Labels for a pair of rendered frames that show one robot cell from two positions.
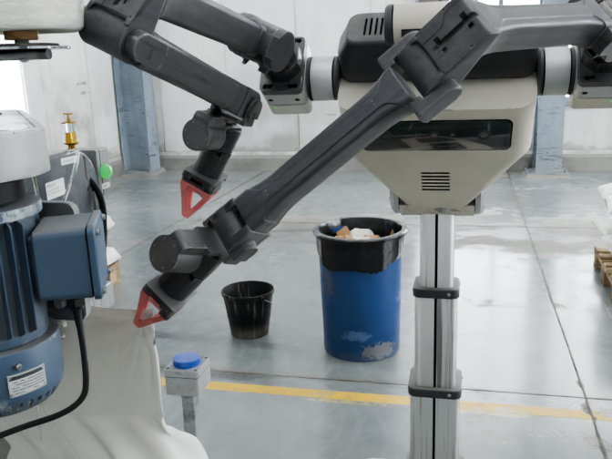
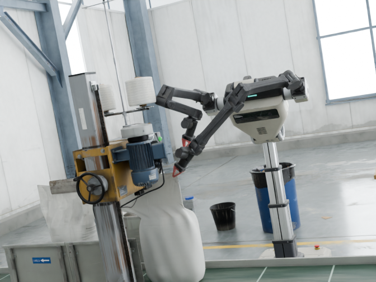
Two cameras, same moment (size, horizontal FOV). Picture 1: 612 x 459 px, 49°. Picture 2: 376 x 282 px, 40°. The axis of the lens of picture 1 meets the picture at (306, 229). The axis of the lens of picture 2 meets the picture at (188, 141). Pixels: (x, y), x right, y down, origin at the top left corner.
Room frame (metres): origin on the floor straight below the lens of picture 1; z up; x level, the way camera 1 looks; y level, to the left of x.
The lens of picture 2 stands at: (-2.02, -0.38, 1.55)
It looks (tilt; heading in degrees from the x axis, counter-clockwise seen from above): 5 degrees down; 10
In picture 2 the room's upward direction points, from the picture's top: 10 degrees counter-clockwise
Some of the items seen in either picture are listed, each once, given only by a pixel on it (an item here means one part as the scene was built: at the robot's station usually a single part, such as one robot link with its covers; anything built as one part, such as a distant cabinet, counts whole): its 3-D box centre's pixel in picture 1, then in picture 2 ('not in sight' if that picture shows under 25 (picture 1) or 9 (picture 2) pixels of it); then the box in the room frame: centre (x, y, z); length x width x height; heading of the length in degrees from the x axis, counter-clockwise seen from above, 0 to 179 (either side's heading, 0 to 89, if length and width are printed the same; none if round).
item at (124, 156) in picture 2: not in sight; (124, 154); (0.76, 0.48, 1.27); 0.12 x 0.09 x 0.09; 166
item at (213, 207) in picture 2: (249, 311); (224, 216); (3.56, 0.34, 0.13); 0.30 x 0.30 x 0.26
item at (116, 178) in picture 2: not in sight; (109, 170); (0.86, 0.62, 1.18); 0.34 x 0.25 x 0.31; 166
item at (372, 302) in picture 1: (361, 288); (276, 197); (3.32, -0.27, 0.32); 0.51 x 0.48 x 0.65; 166
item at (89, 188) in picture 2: not in sight; (89, 188); (0.60, 0.66, 1.13); 0.18 x 0.11 x 0.18; 76
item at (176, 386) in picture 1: (188, 375); (190, 202); (1.38, 0.27, 0.81); 0.08 x 0.08 x 0.06; 76
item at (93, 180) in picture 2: not in sight; (97, 184); (0.68, 0.64, 1.14); 0.11 x 0.06 x 0.11; 76
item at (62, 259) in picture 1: (74, 264); (159, 152); (0.80, 0.29, 1.25); 0.10 x 0.08 x 0.12; 11
